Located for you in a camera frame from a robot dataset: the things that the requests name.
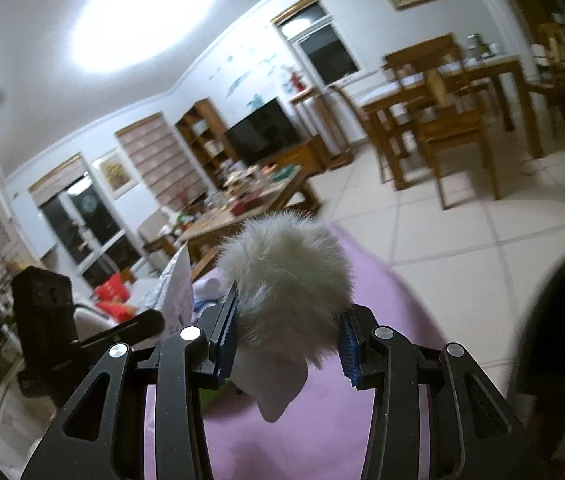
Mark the white slipper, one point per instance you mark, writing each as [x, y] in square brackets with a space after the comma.
[531, 166]

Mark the white sofa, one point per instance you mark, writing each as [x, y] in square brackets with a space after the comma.
[95, 322]

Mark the purple blanket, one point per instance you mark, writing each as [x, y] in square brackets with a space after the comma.
[402, 320]

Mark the white standing air conditioner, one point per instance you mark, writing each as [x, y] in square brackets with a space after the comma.
[497, 15]

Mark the round ceiling light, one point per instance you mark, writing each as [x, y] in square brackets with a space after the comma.
[145, 12]

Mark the red hanging decoration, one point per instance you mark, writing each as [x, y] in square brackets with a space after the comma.
[293, 81]

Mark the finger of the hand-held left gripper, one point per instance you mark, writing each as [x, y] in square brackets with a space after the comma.
[132, 327]

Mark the wooden dining chair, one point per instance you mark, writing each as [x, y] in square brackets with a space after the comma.
[447, 130]
[350, 110]

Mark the white fluffy pompom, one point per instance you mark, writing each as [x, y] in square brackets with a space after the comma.
[287, 270]

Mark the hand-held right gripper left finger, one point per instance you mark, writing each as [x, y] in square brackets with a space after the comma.
[226, 347]

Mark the wooden bookshelf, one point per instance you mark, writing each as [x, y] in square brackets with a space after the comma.
[205, 135]

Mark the blue fish wall stickers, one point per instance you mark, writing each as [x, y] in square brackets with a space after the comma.
[242, 80]

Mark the metal pots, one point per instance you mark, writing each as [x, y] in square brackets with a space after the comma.
[482, 46]

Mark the striped roller blind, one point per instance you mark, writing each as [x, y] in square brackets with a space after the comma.
[160, 160]

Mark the wooden television stand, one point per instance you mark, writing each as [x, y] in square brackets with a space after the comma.
[307, 155]

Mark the wooden console table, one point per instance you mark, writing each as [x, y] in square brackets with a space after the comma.
[320, 110]

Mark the flat screen television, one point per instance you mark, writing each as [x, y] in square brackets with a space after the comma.
[262, 132]

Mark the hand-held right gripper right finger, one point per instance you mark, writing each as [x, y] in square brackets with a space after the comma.
[350, 355]

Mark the red cushions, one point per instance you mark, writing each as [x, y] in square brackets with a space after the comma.
[112, 297]

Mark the glass balcony door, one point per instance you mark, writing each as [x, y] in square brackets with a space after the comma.
[87, 230]

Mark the silver foil packet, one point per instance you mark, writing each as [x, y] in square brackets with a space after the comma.
[177, 285]

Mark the wooden coffee table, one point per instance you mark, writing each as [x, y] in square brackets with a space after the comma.
[222, 227]

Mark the wooden chair with white cushion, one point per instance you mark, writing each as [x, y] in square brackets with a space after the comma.
[557, 85]

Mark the beige armchair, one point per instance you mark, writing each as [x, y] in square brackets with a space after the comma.
[157, 235]

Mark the pile of small household items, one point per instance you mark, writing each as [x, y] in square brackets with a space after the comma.
[242, 195]

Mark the wood framed window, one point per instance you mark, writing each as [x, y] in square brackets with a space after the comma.
[322, 42]

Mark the wooden dining table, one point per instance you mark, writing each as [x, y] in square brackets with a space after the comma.
[502, 67]

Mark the small framed flower picture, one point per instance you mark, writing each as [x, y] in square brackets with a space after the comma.
[115, 174]

